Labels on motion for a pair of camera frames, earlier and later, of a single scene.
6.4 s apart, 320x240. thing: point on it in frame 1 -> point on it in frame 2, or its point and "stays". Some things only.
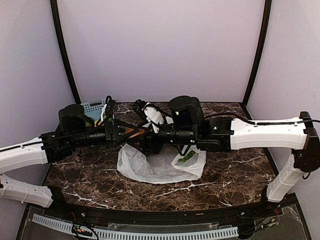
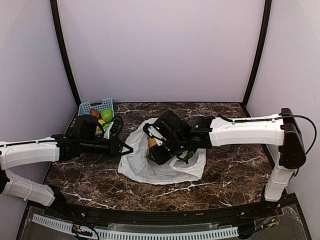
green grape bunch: (189, 155) stays
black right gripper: (144, 148) -> (159, 157)
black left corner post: (54, 5) stays
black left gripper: (113, 138) -> (114, 151)
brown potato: (128, 130) -> (95, 113)
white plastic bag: (161, 167) stays
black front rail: (252, 213) stays
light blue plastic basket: (93, 110) stays
